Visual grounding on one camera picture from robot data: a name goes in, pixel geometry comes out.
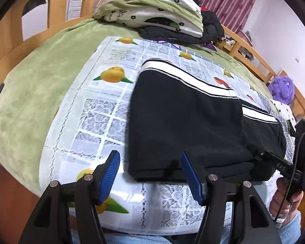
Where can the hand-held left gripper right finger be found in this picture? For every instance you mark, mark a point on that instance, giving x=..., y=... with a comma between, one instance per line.
x=193, y=180

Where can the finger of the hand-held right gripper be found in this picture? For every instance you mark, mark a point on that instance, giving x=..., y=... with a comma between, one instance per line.
x=266, y=157

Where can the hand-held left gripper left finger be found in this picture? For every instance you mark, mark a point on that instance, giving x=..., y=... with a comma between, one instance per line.
x=109, y=175

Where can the black pants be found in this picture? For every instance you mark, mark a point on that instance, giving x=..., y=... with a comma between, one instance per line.
x=183, y=122

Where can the person's right forearm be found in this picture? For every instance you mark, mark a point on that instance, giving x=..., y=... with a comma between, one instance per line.
x=291, y=227

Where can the person's right hand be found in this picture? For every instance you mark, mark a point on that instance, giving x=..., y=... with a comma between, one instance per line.
x=278, y=200

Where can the white floral pillow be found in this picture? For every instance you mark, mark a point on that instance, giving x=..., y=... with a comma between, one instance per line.
x=286, y=111

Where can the fruit print plastic tablecloth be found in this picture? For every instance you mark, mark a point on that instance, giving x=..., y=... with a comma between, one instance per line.
x=91, y=122

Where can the person's light blue clothing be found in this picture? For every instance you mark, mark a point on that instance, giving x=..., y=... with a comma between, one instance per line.
x=132, y=239

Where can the purple plush toy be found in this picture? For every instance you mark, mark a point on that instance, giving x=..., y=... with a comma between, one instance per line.
x=282, y=89

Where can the green blanket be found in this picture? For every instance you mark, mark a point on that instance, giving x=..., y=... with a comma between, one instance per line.
x=40, y=81

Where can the purple pouch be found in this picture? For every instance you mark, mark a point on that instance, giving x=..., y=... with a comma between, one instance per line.
x=211, y=47

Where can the black jacket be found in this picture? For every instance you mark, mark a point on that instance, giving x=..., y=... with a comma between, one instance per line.
x=213, y=28

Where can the dark red curtain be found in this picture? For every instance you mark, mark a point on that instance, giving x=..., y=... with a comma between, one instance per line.
x=226, y=0

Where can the folded white floral quilt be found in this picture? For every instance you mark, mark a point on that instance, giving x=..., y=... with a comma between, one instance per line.
x=147, y=10

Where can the white wall outlet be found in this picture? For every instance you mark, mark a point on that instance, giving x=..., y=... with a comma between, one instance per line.
x=297, y=59

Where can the wooden bed frame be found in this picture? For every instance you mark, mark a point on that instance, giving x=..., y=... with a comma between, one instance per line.
x=7, y=30

